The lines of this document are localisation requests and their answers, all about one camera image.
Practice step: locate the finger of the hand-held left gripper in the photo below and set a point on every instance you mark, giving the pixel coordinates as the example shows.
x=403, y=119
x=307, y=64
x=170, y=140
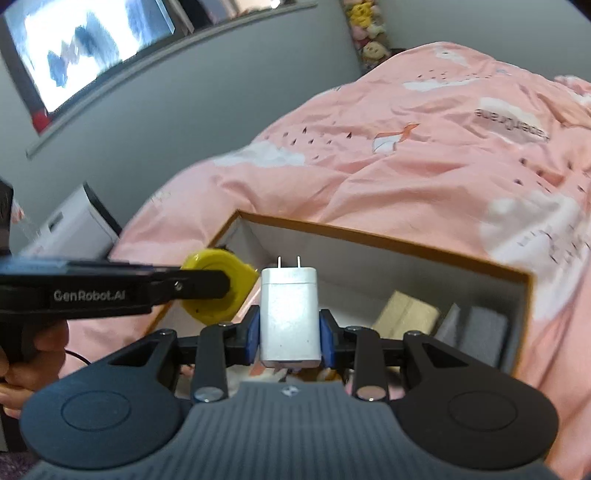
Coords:
x=198, y=285

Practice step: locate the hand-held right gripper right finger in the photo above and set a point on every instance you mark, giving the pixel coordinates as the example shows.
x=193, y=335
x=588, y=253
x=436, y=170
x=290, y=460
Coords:
x=327, y=341

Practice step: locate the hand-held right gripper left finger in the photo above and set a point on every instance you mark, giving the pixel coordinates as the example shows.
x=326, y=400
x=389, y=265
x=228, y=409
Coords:
x=253, y=337

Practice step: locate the yellow tape measure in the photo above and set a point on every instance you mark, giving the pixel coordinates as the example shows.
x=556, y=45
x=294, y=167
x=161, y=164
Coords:
x=212, y=263

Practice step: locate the white charger plug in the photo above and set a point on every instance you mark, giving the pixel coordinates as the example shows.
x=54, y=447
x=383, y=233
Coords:
x=288, y=314

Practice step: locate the orange cardboard box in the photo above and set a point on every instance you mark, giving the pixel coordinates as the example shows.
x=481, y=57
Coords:
x=369, y=272

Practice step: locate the beige box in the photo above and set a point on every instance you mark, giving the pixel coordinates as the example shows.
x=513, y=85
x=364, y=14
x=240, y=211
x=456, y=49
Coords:
x=406, y=314

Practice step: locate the grey box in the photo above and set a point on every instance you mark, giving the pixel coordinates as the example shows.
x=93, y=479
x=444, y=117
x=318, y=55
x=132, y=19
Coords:
x=485, y=332

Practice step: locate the person's left hand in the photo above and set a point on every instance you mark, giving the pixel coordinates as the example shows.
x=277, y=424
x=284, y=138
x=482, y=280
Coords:
x=46, y=341

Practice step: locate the white air purifier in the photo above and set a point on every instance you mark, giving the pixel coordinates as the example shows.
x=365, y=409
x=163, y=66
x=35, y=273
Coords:
x=69, y=226

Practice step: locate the pink printed blanket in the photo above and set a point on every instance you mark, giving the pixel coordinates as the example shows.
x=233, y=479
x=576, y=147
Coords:
x=415, y=184

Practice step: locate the red object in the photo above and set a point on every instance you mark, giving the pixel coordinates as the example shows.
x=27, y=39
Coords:
x=40, y=121

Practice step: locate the pile of plush toys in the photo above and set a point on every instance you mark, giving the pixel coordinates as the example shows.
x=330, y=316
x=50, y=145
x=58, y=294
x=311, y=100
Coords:
x=369, y=50

